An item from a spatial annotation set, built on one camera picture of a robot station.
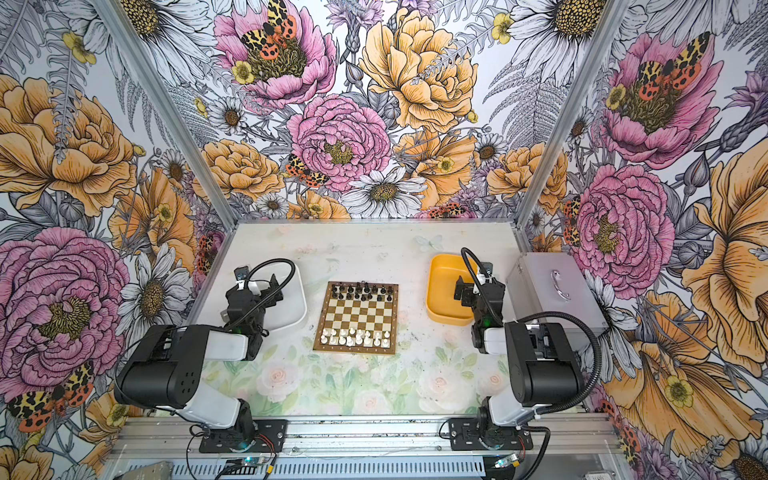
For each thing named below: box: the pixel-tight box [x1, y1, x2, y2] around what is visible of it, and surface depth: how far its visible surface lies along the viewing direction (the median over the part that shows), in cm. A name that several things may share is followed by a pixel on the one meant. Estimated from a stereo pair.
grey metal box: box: [506, 252, 609, 352], surface depth 86 cm
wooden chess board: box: [313, 280, 399, 354], surface depth 96 cm
